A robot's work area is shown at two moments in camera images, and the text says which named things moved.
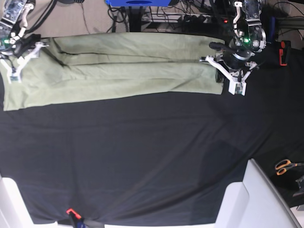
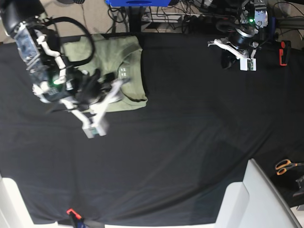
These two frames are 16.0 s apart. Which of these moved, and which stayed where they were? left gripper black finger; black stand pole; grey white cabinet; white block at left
Moved: left gripper black finger
Stayed: white block at left; black stand pole; grey white cabinet
